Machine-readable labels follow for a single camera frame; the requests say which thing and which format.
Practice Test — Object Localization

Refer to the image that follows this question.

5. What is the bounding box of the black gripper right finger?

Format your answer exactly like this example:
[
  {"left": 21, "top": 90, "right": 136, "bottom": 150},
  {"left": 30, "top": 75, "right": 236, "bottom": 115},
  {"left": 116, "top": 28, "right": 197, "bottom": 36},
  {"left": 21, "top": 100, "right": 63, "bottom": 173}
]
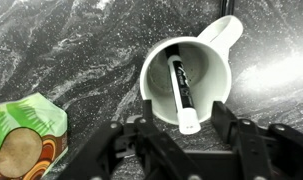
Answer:
[{"left": 210, "top": 100, "right": 303, "bottom": 180}]

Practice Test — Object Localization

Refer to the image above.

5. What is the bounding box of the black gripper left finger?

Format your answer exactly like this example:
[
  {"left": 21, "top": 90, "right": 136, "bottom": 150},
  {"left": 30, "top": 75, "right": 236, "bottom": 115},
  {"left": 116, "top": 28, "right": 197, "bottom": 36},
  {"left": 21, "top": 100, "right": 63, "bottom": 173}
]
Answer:
[{"left": 57, "top": 99, "right": 199, "bottom": 180}]

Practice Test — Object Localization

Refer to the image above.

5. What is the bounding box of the black white dry-erase marker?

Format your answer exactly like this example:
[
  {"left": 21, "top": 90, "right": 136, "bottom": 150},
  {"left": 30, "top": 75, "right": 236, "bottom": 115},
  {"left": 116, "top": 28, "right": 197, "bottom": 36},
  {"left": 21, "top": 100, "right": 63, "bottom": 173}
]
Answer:
[{"left": 164, "top": 44, "right": 202, "bottom": 135}]

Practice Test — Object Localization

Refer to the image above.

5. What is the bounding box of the white ceramic mug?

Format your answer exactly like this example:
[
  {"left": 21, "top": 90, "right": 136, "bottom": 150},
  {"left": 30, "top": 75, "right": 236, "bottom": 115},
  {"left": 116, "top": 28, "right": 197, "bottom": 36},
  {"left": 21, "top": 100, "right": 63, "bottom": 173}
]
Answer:
[{"left": 139, "top": 14, "right": 244, "bottom": 127}]

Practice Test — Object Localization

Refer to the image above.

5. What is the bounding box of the green snack bag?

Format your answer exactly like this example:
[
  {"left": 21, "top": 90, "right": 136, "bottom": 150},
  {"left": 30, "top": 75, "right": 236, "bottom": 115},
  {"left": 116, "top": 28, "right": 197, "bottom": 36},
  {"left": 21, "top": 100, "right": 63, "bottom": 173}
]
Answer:
[{"left": 0, "top": 92, "right": 69, "bottom": 180}]

